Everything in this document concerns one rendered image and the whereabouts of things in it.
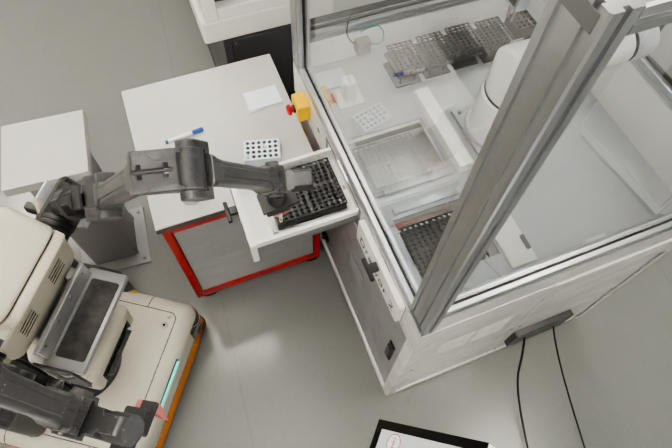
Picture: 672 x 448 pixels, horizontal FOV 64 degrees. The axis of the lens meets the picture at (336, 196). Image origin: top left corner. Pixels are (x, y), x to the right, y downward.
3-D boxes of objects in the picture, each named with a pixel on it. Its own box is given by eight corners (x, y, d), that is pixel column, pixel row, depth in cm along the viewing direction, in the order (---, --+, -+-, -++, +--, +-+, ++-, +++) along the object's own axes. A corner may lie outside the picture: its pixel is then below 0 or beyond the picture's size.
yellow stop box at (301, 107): (296, 123, 186) (295, 110, 180) (290, 108, 189) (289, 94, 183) (310, 119, 187) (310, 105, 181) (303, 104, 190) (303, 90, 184)
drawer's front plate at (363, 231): (394, 322, 154) (399, 309, 144) (356, 236, 167) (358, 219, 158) (400, 320, 154) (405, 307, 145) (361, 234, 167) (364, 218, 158)
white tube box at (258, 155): (245, 166, 186) (243, 160, 183) (244, 147, 190) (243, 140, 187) (281, 163, 187) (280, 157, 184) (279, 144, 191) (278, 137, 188)
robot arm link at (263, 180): (165, 141, 96) (172, 202, 95) (193, 136, 94) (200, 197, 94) (265, 162, 137) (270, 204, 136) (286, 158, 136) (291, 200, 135)
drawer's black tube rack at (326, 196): (279, 234, 165) (278, 224, 159) (262, 187, 173) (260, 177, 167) (346, 211, 169) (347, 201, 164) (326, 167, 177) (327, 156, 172)
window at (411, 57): (416, 300, 139) (559, -9, 56) (305, 67, 179) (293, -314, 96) (418, 299, 139) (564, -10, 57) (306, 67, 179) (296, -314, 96)
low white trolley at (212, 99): (200, 307, 238) (155, 230, 173) (169, 194, 267) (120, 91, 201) (323, 265, 250) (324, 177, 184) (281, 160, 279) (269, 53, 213)
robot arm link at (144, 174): (127, 138, 88) (134, 199, 88) (206, 138, 96) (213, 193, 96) (78, 179, 125) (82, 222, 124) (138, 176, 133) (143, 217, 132)
